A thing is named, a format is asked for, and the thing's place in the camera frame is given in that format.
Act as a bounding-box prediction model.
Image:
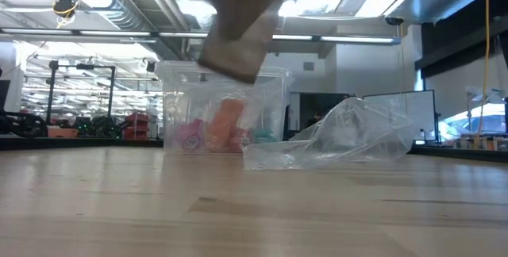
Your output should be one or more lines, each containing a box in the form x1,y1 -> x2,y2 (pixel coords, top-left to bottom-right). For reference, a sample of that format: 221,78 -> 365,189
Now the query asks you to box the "clear plastic zip bag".
242,97 -> 416,171

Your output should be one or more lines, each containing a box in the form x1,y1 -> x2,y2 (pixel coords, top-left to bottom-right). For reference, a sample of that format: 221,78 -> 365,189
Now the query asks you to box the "brown elastic bandage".
197,0 -> 293,85

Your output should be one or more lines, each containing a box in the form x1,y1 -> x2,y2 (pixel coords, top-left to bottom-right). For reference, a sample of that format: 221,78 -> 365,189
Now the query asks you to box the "teal bandage roll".
253,128 -> 279,145

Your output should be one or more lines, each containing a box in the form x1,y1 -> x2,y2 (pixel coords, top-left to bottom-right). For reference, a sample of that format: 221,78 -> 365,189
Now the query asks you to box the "orange bandage roll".
206,98 -> 246,153

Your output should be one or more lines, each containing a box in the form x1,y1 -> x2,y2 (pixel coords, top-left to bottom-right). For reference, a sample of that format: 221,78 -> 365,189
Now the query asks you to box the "pink bandage roll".
176,118 -> 207,153

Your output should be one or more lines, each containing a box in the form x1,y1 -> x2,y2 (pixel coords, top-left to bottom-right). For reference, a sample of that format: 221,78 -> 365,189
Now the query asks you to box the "clear plastic storage container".
155,60 -> 294,157

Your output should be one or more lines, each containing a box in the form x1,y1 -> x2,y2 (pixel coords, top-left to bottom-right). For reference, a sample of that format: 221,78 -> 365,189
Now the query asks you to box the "red storage bin rack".
124,112 -> 151,140

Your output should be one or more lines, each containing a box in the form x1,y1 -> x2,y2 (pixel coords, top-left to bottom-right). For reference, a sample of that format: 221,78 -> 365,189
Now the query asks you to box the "white board on stand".
363,90 -> 438,144

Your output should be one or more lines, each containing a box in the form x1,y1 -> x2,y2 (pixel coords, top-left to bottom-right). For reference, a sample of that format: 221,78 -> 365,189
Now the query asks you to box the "long ceiling light bar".
0,28 -> 402,46

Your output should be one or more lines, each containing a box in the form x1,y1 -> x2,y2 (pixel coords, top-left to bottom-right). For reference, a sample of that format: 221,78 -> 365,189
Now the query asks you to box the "orange box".
46,125 -> 79,138

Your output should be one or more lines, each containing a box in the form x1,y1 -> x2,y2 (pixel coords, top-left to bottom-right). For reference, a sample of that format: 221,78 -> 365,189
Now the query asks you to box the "black ceiling-mounted device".
52,0 -> 79,29

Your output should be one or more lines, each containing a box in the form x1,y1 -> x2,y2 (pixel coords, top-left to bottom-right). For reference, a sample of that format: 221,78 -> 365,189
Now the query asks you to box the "black monitor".
0,79 -> 12,112

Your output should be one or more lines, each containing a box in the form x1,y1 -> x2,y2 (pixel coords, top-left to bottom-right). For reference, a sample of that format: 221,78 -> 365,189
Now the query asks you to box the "black metal rail frame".
0,136 -> 508,163

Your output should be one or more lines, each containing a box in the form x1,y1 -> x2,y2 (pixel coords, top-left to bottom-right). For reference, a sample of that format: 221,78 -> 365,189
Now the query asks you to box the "black background gantry frame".
46,60 -> 117,126

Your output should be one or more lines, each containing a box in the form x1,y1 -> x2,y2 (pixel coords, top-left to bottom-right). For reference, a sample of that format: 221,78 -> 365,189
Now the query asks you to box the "black cable loop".
0,109 -> 48,138

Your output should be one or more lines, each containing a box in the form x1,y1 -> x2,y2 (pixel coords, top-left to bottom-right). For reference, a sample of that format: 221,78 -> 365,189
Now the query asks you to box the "yellow hanging cable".
474,0 -> 492,139

